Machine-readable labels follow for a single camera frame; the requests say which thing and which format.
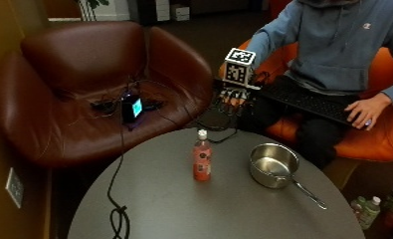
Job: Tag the orange armchair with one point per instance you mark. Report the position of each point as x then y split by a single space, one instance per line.
377 139

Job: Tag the white marker cube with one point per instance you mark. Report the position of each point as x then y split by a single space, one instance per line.
237 68

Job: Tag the black keyboard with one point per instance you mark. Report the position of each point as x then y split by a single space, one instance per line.
306 101

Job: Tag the red bottle with white cap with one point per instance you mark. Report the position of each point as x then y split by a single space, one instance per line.
203 159

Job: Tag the steel saucepan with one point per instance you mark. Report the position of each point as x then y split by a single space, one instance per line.
272 166

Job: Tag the person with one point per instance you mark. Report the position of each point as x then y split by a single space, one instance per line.
337 49

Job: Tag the small black device with screen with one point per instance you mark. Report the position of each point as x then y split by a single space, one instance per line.
132 108

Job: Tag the small clear bottle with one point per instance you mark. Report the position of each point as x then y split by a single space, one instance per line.
358 203

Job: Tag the clear bottle with white cap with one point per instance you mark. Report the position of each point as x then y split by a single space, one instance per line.
370 212

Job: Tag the white box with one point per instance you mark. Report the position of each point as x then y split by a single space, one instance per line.
181 12

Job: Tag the white cabinet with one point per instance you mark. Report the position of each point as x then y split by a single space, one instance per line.
161 10

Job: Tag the brown leather armchair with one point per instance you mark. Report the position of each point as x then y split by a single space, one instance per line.
86 59

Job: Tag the white wall socket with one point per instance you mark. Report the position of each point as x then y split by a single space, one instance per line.
15 187

